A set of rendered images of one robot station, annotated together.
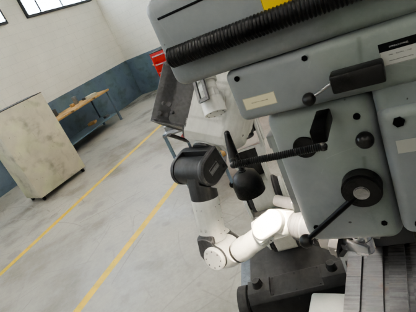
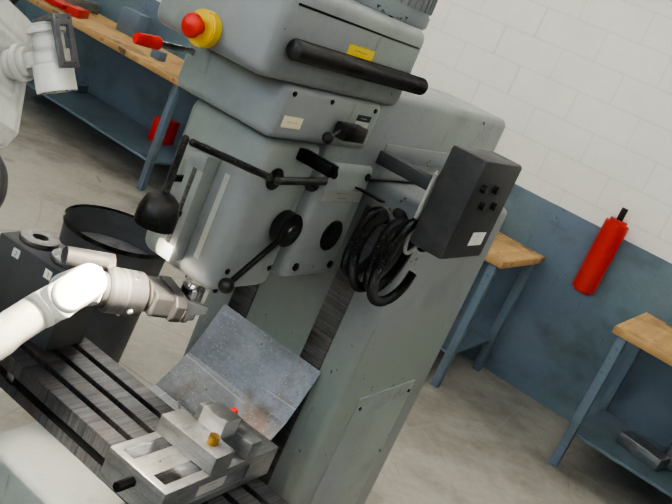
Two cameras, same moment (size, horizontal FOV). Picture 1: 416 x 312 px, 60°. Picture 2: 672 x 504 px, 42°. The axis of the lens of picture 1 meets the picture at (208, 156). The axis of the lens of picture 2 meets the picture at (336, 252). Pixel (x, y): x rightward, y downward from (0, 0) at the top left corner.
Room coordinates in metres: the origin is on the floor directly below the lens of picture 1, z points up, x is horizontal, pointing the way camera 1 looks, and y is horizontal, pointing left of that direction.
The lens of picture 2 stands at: (0.58, 1.37, 1.90)
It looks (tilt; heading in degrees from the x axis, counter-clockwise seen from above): 16 degrees down; 265
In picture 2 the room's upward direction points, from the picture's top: 24 degrees clockwise
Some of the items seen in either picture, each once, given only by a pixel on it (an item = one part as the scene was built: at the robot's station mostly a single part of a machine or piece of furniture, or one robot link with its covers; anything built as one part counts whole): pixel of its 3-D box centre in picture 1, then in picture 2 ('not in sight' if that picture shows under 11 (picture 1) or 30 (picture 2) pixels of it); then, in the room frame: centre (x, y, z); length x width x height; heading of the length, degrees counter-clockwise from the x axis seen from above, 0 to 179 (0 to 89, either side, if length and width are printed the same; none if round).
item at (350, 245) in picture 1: (355, 247); (193, 309); (0.65, -0.22, 1.23); 0.06 x 0.02 x 0.03; 35
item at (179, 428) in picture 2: not in sight; (195, 440); (0.55, -0.11, 1.03); 0.15 x 0.06 x 0.04; 148
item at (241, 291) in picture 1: (247, 306); not in sight; (1.37, 0.12, 0.50); 0.20 x 0.05 x 0.20; 165
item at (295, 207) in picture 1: (290, 171); (187, 205); (0.73, -0.16, 1.45); 0.04 x 0.04 x 0.21; 57
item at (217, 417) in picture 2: not in sight; (217, 424); (0.53, -0.16, 1.05); 0.06 x 0.05 x 0.06; 148
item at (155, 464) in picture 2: not in sight; (197, 452); (0.54, -0.13, 0.99); 0.35 x 0.15 x 0.11; 58
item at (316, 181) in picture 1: (339, 153); (231, 194); (0.67, -0.25, 1.47); 0.21 x 0.19 x 0.32; 147
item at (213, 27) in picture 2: not in sight; (204, 28); (0.80, -0.06, 1.76); 0.06 x 0.02 x 0.06; 147
